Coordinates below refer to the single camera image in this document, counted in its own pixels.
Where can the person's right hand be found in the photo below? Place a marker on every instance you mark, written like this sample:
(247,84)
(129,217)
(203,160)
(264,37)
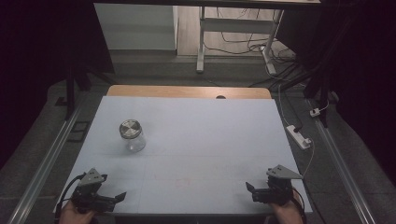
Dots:
(286,213)

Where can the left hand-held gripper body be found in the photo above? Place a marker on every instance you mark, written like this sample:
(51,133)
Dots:
(88,193)

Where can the white desk frame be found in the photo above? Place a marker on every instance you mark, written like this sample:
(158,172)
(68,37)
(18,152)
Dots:
(236,25)

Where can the black plug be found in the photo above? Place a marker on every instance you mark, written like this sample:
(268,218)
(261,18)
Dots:
(298,128)

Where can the aluminium floor rail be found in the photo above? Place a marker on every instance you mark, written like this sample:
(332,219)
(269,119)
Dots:
(43,168)
(342,168)

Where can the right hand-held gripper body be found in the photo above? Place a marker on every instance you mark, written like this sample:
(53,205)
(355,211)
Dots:
(278,188)

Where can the black metal stand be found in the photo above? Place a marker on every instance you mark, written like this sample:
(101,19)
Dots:
(71,90)
(322,93)

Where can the white power strip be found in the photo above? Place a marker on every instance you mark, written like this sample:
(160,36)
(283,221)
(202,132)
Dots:
(298,137)

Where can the small white adapter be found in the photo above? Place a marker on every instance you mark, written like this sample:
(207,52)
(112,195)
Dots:
(315,112)

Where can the person's left hand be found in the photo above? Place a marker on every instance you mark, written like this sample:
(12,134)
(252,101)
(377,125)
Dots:
(73,215)

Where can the black floor plate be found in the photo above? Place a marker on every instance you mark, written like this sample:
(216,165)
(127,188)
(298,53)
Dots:
(78,132)

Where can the silver metal jar lid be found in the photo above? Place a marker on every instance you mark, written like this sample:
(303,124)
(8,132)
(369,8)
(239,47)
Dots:
(130,128)

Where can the white table mat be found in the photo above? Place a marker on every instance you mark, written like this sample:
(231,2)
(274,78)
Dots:
(202,140)

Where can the dark curtain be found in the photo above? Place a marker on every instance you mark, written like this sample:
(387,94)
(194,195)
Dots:
(37,62)
(367,77)

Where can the clear glass jar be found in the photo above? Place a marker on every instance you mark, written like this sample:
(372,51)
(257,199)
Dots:
(134,140)

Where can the wooden table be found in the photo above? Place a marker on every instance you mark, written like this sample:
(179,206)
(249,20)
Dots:
(174,91)

